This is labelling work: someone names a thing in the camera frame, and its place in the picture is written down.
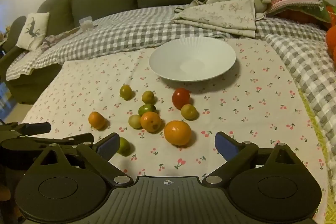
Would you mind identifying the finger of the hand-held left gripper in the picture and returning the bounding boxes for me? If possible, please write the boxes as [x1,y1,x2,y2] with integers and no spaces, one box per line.
[0,122,52,139]
[31,133,94,147]

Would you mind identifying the cherry print cloth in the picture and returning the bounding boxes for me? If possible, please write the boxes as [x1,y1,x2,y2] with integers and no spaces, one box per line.
[20,39,330,224]

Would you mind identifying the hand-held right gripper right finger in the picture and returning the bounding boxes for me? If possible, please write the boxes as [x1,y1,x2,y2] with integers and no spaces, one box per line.
[202,132,311,188]

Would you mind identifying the red tomato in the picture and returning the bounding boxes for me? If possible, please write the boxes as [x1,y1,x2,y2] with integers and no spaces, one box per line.
[172,88,191,108]

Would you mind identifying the folded floral cloth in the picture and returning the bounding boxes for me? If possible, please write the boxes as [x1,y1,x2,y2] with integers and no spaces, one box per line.
[172,0,256,39]

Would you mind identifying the blemished orange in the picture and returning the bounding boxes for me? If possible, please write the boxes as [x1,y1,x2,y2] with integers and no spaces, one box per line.
[140,112,162,133]

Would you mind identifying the grey checkered blanket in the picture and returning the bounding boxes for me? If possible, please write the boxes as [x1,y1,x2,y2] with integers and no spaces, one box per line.
[6,5,336,177]

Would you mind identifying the pale yellow round fruit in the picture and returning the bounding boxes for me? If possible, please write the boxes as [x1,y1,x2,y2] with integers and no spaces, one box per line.
[128,114,142,129]

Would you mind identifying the cotton swab box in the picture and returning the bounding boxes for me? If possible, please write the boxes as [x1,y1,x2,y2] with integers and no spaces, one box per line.
[79,17,94,30]

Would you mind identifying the yellow green round fruit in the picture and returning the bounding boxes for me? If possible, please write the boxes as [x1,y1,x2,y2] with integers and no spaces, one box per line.
[181,104,198,120]
[117,137,131,156]
[142,91,155,104]

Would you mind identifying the olive green round fruit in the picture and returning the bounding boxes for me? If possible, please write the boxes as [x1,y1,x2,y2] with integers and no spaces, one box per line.
[120,84,133,101]

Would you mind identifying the white ribbed bowl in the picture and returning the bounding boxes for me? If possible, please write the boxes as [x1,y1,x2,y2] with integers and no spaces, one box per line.
[149,38,237,82]

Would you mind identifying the bright green round fruit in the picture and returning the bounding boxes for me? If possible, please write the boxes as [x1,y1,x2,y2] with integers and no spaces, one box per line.
[138,103,156,116]

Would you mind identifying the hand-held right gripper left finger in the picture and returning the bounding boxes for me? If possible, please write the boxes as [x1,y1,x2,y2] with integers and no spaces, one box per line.
[25,133,133,188]

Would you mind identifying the dark floral cloth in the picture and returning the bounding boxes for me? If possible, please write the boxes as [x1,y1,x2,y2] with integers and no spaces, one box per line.
[39,28,84,51]

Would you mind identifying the small orange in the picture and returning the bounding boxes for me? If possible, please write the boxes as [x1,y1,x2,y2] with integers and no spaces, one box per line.
[88,111,107,130]

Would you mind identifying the yellow green patterned mat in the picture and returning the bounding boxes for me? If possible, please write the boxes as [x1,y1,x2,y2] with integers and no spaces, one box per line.
[299,93,336,224]

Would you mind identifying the deer print cushion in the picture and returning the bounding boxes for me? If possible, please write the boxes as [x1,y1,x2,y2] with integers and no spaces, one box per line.
[16,12,50,51]

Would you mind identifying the large orange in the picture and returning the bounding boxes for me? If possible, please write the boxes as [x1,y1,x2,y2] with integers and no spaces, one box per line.
[164,120,192,146]

